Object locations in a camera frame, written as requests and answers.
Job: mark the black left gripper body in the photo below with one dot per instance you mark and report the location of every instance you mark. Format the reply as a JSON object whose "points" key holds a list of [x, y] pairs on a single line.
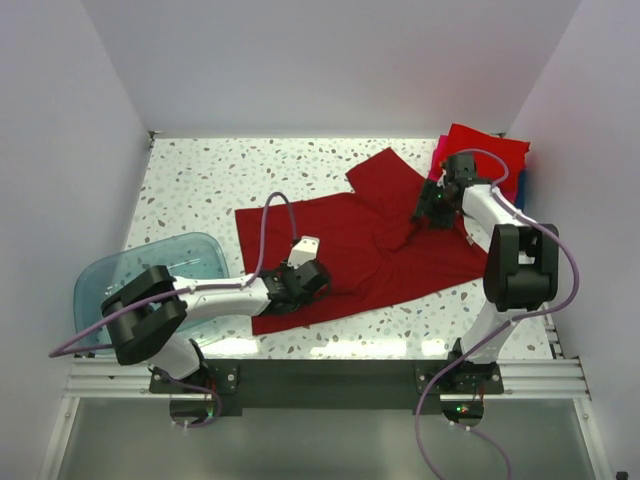
{"points": [[298, 302]]}

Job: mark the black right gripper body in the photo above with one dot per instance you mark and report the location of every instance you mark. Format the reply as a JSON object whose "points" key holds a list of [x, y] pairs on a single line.
{"points": [[443, 187]]}

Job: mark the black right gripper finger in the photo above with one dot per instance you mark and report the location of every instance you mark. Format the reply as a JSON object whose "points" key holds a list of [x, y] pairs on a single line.
{"points": [[426, 200], [442, 217]]}

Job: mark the dark red t shirt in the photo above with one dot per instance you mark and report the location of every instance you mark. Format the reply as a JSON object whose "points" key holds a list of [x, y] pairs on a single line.
{"points": [[375, 254]]}

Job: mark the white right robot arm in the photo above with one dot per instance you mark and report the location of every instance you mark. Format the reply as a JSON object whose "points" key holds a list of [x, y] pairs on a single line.
{"points": [[521, 271]]}

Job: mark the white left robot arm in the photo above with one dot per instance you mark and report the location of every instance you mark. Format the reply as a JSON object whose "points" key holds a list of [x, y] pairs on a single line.
{"points": [[143, 317]]}

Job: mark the pink folded shirt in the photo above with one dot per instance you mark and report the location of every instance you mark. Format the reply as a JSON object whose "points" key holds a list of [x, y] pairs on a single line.
{"points": [[438, 156]]}

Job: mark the bright red folded shirt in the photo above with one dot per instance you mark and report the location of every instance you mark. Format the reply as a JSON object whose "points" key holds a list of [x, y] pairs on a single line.
{"points": [[512, 152]]}

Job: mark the translucent blue plastic bin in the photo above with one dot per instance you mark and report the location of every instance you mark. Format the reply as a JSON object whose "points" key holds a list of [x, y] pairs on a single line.
{"points": [[192, 255]]}

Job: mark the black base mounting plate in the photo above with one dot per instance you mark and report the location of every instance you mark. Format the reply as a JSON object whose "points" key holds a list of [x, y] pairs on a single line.
{"points": [[329, 385]]}

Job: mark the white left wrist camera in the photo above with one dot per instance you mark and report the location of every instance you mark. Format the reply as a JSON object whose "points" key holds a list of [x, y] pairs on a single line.
{"points": [[304, 250]]}

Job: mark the aluminium frame rail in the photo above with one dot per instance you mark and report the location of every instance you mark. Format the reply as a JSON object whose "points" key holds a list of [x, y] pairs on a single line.
{"points": [[362, 349]]}

